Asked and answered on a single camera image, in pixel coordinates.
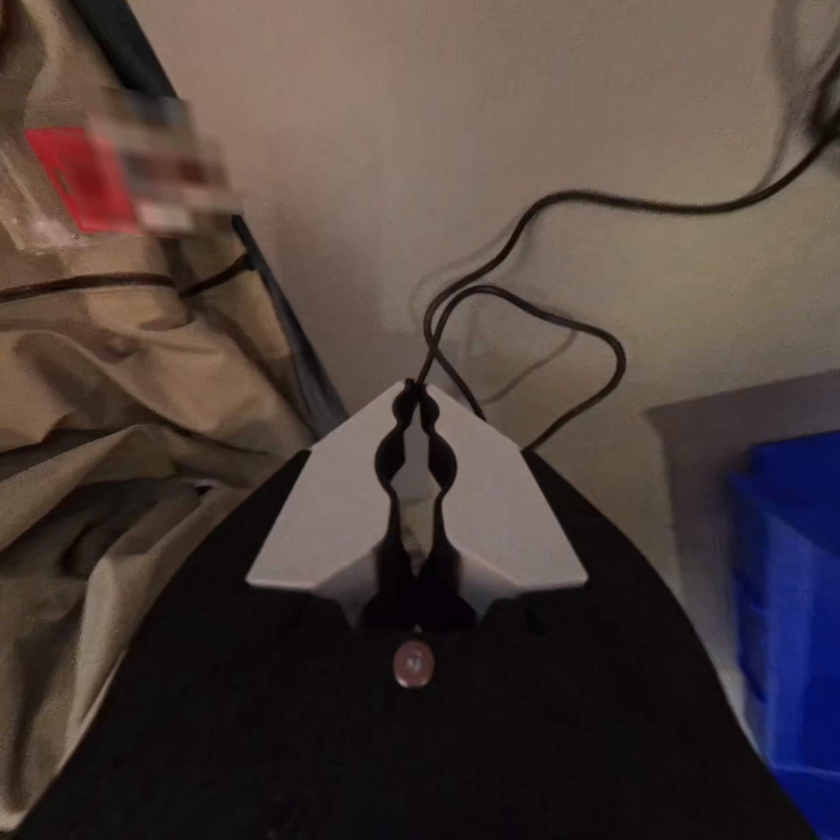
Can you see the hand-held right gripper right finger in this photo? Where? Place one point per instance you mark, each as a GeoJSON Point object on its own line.
{"type": "Point", "coordinates": [512, 525]}

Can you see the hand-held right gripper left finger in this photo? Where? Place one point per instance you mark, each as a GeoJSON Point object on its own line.
{"type": "Point", "coordinates": [321, 525]}

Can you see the blue plastic bin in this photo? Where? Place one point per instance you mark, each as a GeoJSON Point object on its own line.
{"type": "Point", "coordinates": [794, 590]}

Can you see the grey desk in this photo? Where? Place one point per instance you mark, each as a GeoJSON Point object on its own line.
{"type": "Point", "coordinates": [459, 131]}

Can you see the red badge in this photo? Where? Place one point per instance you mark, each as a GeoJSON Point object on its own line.
{"type": "Point", "coordinates": [72, 177]}

